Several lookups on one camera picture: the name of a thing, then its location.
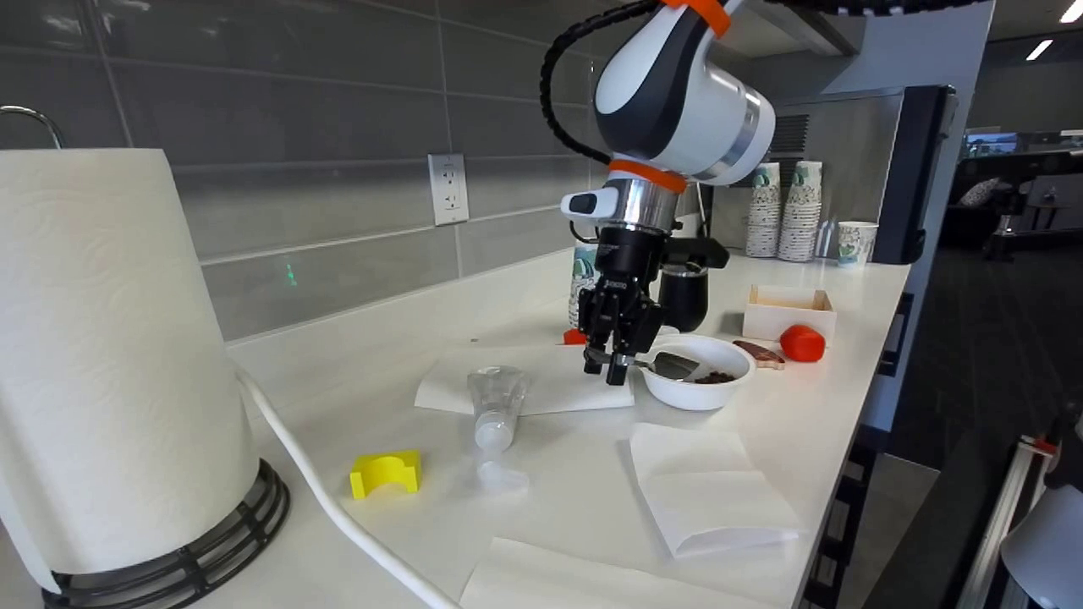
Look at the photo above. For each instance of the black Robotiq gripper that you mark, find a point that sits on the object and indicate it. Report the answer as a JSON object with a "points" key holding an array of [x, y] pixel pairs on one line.
{"points": [[627, 283]]}

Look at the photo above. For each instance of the white bowl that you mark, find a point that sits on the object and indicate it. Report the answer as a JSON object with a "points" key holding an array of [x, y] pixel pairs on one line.
{"points": [[688, 396]]}

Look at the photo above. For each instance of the brown cereal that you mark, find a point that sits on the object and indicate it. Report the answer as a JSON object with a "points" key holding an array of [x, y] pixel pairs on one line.
{"points": [[720, 373]]}

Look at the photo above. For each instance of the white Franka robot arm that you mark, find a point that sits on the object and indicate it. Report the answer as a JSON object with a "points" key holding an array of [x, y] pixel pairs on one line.
{"points": [[700, 103]]}

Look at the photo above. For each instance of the white folded napkin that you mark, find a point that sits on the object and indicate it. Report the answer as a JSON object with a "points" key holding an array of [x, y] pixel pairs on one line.
{"points": [[706, 496], [542, 394]]}

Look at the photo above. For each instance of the clear plastic glass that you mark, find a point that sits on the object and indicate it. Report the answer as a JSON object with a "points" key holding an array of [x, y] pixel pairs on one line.
{"points": [[494, 429]]}

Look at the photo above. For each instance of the light wooden box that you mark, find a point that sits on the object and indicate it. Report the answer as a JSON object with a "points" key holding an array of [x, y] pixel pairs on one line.
{"points": [[791, 316]]}

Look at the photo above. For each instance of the red toy tomato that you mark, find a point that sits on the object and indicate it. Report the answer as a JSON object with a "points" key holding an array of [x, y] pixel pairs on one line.
{"points": [[802, 344]]}

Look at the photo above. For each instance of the yellow plastic block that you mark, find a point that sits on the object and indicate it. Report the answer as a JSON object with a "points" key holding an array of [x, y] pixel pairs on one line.
{"points": [[385, 474]]}

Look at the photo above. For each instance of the single patterned paper cup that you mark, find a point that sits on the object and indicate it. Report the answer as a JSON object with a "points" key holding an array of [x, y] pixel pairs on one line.
{"points": [[856, 241]]}

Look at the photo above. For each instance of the black corrugated robot conduit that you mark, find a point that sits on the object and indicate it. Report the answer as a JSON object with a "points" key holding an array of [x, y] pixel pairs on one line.
{"points": [[551, 79]]}

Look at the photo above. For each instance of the dark base cabinet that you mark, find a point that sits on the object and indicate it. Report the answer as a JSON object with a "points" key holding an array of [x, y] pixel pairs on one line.
{"points": [[841, 530]]}

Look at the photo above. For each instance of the black upright panel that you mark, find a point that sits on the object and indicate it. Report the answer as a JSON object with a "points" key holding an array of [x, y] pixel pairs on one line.
{"points": [[914, 171]]}

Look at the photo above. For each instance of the metal stand leg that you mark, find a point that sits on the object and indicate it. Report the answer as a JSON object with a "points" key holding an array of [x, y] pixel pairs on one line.
{"points": [[1003, 520]]}

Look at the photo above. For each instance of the blue monitor screen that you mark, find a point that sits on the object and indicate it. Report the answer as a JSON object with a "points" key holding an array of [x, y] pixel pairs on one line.
{"points": [[990, 144]]}

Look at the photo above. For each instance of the grey rounded chair back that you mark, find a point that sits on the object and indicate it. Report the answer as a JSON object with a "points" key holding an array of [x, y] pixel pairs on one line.
{"points": [[1052, 552]]}

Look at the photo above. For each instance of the white paper towel roll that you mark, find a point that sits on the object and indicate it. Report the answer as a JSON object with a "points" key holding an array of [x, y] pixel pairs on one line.
{"points": [[104, 359]]}

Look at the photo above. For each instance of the ceiling light strip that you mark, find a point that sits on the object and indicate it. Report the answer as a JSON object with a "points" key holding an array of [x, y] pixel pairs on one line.
{"points": [[1042, 50], [1071, 11]]}

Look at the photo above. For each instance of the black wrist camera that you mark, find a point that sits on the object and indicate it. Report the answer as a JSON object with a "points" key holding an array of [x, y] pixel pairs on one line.
{"points": [[695, 253]]}

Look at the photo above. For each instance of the white wall power outlet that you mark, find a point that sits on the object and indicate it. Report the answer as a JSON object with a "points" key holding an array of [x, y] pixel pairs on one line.
{"points": [[447, 187]]}

